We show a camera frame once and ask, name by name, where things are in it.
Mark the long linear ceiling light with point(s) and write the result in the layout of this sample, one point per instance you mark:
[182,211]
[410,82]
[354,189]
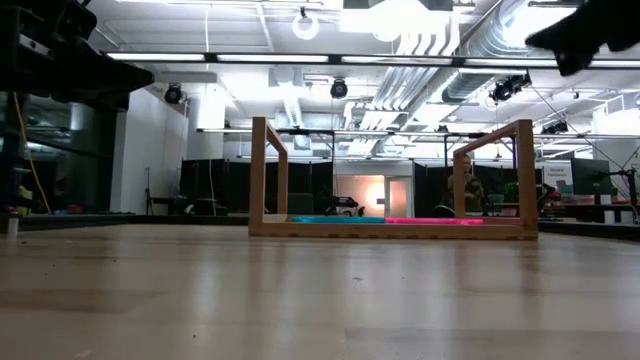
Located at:
[272,58]

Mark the wooden slatted shelf rack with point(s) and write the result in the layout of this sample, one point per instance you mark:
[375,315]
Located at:
[390,231]

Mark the white door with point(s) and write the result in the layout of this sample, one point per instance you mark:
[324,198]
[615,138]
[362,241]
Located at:
[397,200]

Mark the black computer monitor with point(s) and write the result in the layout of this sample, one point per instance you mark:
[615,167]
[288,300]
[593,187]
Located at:
[590,177]

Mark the black partition curtain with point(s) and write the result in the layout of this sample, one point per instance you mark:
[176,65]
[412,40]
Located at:
[225,185]

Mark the person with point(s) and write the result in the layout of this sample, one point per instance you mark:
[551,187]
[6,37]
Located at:
[472,190]

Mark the white wheeled robot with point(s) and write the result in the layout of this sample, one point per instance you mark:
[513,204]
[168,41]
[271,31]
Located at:
[347,206]

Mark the black metal frame stand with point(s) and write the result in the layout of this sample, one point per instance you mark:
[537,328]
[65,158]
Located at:
[310,132]

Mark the dark chair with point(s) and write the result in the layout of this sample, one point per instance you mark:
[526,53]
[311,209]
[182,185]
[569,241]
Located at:
[301,204]

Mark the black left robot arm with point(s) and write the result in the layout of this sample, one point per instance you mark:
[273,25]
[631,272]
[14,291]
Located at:
[25,70]

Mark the black ceiling spotlight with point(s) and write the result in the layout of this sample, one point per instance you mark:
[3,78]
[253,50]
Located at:
[173,95]
[507,89]
[556,128]
[339,89]

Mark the small white box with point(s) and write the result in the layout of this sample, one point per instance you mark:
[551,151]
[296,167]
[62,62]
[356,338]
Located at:
[626,216]
[611,216]

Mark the small white block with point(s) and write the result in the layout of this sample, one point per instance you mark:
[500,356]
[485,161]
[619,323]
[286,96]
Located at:
[13,226]

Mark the white sign poster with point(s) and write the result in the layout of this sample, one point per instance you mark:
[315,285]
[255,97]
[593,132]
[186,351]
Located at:
[557,175]

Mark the black tripod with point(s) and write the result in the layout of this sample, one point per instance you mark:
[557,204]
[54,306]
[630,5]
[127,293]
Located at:
[148,195]

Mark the dark office desk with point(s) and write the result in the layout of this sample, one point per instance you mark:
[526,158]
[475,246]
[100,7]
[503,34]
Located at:
[575,206]

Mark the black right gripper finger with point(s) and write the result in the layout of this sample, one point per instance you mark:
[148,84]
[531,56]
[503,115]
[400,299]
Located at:
[552,45]
[550,36]

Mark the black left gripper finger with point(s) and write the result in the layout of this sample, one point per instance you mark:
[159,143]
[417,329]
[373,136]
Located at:
[130,74]
[127,87]

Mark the silver ceiling air duct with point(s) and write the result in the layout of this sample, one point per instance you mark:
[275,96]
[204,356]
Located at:
[480,45]

